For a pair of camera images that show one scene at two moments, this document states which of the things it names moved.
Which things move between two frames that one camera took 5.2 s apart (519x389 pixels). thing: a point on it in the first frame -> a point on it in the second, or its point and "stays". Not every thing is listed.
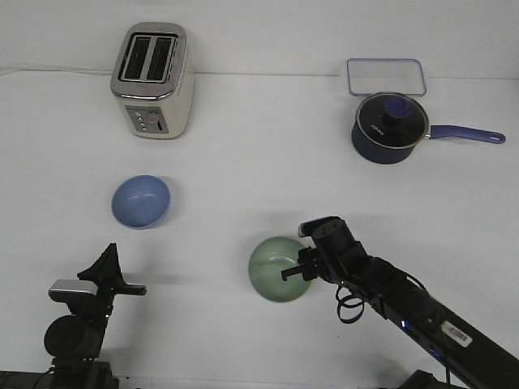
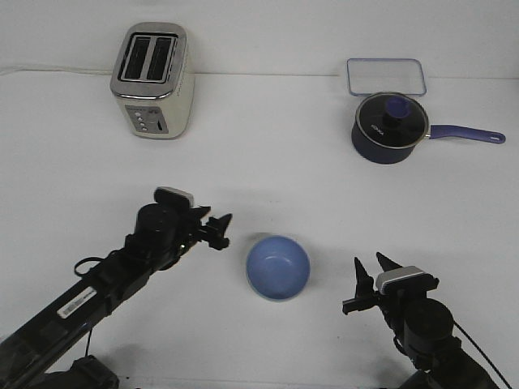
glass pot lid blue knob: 393,119 stays
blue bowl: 141,202 -> 277,267
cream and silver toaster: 152,75 stays
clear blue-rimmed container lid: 368,77 stays
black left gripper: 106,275 -> 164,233
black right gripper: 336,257 -> 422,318
